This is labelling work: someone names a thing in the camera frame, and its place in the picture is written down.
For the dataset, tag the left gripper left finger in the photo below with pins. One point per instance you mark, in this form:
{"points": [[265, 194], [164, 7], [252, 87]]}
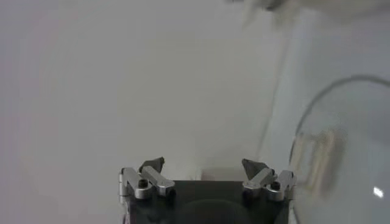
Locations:
{"points": [[152, 179]]}

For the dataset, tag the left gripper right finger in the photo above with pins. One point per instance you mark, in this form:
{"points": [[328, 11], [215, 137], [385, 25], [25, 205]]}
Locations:
{"points": [[262, 179]]}

